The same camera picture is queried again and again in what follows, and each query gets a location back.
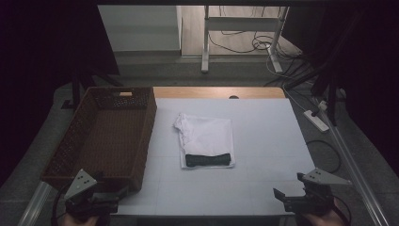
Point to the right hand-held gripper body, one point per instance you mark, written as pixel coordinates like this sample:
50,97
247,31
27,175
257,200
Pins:
313,194

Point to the aluminium rail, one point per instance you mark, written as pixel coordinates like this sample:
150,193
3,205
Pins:
33,204
354,175

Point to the brown wicker basket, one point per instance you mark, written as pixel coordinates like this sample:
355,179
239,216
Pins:
106,135

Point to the white table mat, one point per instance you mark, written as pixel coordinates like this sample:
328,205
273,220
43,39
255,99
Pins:
266,141

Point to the person's right hand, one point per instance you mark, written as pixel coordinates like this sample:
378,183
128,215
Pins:
323,219

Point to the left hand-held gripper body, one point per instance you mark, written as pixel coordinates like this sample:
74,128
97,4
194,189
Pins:
82,196

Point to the black metal stand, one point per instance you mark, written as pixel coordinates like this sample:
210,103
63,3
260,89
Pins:
76,91
331,94

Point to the white shirt black collar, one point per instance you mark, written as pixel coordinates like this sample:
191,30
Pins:
205,136

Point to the white desk frame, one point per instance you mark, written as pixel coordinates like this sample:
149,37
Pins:
205,40

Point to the white cabinet panel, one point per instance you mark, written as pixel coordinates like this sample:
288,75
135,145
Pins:
141,28

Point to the white power strip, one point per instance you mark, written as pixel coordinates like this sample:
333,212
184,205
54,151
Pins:
316,121

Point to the person's left hand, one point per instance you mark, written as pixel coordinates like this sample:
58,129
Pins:
78,221

